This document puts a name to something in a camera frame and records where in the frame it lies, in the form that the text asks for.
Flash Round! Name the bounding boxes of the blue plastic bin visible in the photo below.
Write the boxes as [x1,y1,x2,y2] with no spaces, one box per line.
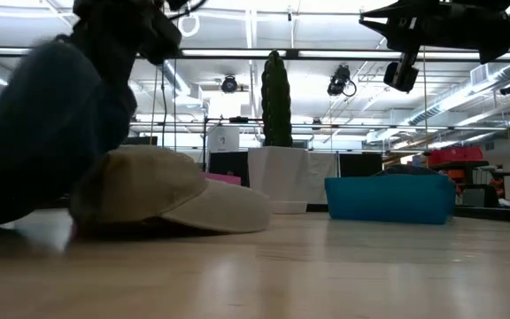
[324,174,457,226]

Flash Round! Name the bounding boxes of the tan baseball cap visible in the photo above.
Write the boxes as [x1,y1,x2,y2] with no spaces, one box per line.
[68,145,273,236]

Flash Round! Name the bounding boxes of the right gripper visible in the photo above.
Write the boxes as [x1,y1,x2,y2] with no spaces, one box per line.
[359,0,510,94]

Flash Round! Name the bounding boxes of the white cable loop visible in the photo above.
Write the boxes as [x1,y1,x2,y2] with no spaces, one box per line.
[177,12,201,39]

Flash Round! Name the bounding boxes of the black overhead camera with cable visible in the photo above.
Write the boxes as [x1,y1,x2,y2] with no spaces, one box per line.
[326,64,358,97]

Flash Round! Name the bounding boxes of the red storage crates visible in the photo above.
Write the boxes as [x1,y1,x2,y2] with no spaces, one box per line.
[427,145,485,167]

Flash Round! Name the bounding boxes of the white partition sheet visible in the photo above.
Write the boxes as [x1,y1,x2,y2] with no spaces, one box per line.
[306,152,338,205]

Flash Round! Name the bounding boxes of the black overhead frame bar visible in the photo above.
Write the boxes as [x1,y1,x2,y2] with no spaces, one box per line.
[0,46,510,62]

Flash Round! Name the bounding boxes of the white board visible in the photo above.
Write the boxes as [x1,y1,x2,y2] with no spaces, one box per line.
[206,127,241,154]

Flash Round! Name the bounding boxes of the small black ceiling camera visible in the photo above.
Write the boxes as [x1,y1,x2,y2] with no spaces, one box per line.
[220,74,239,95]

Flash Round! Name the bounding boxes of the green cactus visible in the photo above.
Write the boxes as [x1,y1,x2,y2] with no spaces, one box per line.
[260,49,294,149]

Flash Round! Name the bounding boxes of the navy denim baseball cap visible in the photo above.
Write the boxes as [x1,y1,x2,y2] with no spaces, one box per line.
[371,164,441,177]
[0,39,139,231]

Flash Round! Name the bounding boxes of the pink translucent plastic bin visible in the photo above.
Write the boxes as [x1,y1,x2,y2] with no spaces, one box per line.
[199,171,243,187]

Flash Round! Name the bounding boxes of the white faceted plant pot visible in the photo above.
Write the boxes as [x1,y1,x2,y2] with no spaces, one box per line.
[247,145,309,205]

